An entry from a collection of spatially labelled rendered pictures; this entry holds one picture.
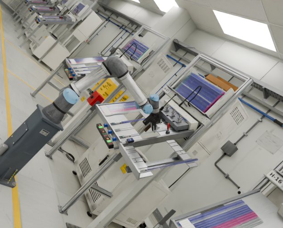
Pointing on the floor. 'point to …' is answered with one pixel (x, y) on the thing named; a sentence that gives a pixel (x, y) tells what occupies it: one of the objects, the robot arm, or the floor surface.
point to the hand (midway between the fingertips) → (153, 131)
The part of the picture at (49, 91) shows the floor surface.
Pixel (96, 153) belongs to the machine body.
